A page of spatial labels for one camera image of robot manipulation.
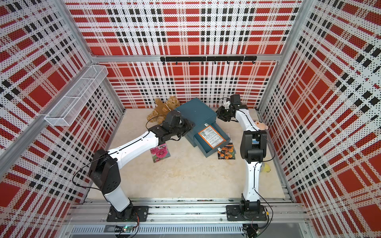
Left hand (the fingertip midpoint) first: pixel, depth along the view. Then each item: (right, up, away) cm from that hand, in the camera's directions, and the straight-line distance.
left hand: (196, 125), depth 84 cm
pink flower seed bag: (-24, -18, +12) cm, 32 cm away
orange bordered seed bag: (+9, -7, +12) cm, 16 cm away
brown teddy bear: (-26, +12, +27) cm, 40 cm away
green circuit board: (-33, -49, -15) cm, 61 cm away
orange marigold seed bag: (+20, -18, +11) cm, 29 cm away
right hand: (+14, +8, +14) cm, 21 cm away
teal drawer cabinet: (+4, +6, +12) cm, 14 cm away
